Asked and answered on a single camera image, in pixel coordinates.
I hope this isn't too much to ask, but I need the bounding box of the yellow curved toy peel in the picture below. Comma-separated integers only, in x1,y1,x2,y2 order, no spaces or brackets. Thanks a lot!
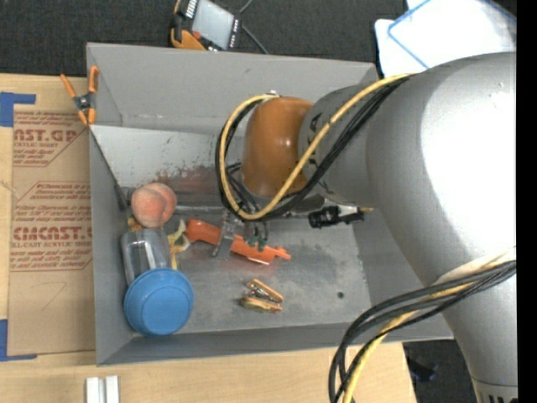
167,219,191,269

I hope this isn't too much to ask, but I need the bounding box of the clear glass jar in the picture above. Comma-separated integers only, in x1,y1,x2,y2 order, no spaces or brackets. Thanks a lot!
120,228,175,287

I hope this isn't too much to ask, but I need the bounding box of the blue plastic bowl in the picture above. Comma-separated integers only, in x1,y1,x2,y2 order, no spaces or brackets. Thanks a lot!
123,267,196,338

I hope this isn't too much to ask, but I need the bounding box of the grey metal bin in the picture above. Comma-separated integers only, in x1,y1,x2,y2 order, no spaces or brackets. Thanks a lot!
86,42,455,367

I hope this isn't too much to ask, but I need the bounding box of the toy peach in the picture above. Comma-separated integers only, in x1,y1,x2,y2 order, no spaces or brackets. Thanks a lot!
130,182,179,230

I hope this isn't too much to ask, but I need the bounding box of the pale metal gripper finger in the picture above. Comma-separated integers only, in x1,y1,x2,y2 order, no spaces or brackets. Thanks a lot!
211,221,232,259
224,218,244,261

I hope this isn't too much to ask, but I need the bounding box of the brown cardboard board red print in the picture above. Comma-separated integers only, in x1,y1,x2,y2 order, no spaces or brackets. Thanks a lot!
0,72,97,363

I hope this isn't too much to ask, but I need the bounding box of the black cylinder on white bracket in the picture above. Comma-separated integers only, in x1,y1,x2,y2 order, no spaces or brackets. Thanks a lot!
308,203,374,230

